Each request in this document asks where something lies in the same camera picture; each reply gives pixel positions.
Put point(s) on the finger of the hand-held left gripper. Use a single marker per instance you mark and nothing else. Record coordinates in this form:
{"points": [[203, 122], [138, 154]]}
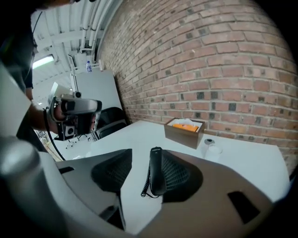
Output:
{"points": [[87, 123], [83, 106]]}

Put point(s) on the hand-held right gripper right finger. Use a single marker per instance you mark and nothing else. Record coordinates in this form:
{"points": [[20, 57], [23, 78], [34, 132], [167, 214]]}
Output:
{"points": [[209, 209]]}

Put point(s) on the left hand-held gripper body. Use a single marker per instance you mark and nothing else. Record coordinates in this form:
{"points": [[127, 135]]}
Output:
{"points": [[67, 131]]}

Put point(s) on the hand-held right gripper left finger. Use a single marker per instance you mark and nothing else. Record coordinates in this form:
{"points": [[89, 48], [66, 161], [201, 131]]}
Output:
{"points": [[83, 167]]}

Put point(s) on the person's left forearm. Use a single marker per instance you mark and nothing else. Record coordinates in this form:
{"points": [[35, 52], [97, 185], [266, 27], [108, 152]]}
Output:
{"points": [[39, 114]]}

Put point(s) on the person's left hand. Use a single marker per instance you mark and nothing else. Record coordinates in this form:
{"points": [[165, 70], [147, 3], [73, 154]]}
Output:
{"points": [[60, 112]]}

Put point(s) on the black chair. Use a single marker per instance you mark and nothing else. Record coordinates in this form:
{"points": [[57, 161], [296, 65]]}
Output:
{"points": [[111, 123]]}

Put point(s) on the clear water bottle blue label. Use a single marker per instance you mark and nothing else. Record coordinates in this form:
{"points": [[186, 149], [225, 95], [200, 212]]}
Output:
{"points": [[89, 67]]}

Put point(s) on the small white plastic cup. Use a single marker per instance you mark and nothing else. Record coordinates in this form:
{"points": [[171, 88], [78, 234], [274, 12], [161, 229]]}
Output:
{"points": [[213, 153]]}

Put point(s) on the long ceiling light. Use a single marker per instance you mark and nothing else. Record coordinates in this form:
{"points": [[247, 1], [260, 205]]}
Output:
{"points": [[43, 61]]}

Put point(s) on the small round black-centred cap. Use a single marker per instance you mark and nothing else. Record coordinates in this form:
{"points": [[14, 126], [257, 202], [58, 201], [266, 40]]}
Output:
{"points": [[209, 141]]}

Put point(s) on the brown tissue box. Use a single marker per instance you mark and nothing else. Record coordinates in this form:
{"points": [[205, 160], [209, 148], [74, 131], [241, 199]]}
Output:
{"points": [[181, 139]]}

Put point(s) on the person's dark shirt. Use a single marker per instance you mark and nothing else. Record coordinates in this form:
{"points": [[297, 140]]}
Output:
{"points": [[18, 58]]}

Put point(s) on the white ceiling pipe run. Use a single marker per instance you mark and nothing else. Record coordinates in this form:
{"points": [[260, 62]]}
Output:
{"points": [[92, 23]]}

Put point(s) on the orange tissue pack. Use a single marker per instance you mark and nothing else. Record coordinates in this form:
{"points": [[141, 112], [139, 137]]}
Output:
{"points": [[186, 127]]}

